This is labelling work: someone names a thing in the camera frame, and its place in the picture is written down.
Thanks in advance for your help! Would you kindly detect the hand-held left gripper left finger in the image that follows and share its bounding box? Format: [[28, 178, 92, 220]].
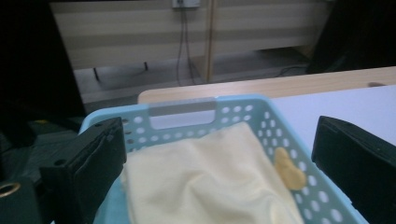
[[39, 116, 128, 224]]

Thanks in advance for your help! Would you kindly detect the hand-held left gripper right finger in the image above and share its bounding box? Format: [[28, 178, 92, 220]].
[[311, 115, 396, 224]]

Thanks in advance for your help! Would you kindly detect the light blue plastic basket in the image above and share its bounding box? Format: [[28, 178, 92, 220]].
[[50, 93, 370, 224]]

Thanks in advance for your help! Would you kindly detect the black floor cable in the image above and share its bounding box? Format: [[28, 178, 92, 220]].
[[275, 63, 310, 78]]

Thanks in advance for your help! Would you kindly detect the light wooden cabinet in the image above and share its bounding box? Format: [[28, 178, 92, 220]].
[[49, 0, 332, 84]]

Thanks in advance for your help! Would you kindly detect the black curtain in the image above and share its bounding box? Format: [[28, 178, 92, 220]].
[[0, 0, 87, 148], [306, 0, 396, 75]]

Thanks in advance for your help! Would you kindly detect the black hanging cable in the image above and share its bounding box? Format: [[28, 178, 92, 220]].
[[184, 7, 198, 86], [176, 7, 185, 87]]

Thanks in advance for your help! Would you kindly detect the cream yellow cloth garment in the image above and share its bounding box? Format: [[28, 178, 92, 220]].
[[120, 120, 308, 224]]

